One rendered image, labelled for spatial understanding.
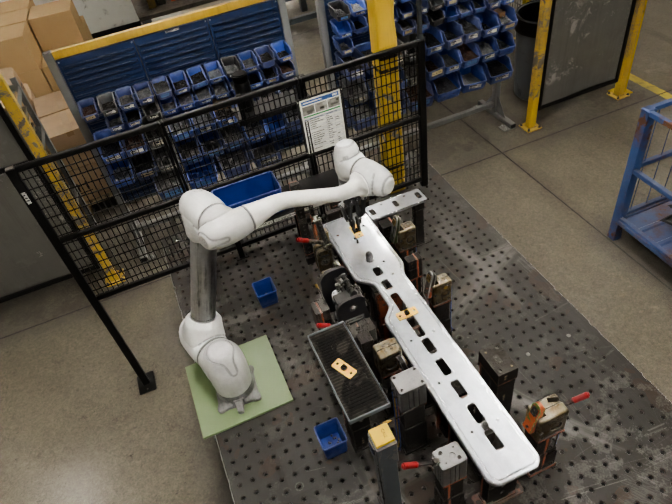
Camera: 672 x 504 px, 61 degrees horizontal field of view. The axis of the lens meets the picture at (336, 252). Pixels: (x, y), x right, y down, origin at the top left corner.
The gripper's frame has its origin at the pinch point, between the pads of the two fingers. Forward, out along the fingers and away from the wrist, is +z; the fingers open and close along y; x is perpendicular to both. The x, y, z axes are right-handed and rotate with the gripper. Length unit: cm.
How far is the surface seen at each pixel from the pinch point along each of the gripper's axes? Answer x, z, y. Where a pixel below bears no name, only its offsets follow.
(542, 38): 154, 31, 217
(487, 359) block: -80, 8, 14
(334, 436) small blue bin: -64, 41, -42
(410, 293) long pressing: -37.9, 10.6, 6.0
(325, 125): 55, -18, 10
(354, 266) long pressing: -12.8, 10.7, -7.4
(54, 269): 159, 87, -162
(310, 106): 55, -30, 5
